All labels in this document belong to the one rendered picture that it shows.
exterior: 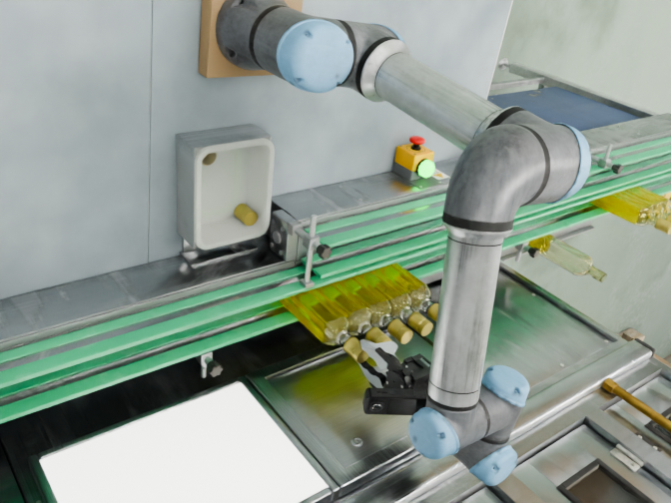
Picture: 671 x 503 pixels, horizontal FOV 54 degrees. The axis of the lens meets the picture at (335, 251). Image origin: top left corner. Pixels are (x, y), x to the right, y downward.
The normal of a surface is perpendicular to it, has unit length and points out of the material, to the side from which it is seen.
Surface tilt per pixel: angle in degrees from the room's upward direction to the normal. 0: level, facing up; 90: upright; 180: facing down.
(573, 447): 90
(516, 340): 91
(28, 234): 0
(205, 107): 0
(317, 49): 5
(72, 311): 90
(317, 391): 90
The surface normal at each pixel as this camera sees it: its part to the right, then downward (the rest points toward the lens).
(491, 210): 0.05, 0.23
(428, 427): -0.76, 0.13
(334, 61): 0.52, 0.47
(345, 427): 0.12, -0.86
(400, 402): 0.08, 0.56
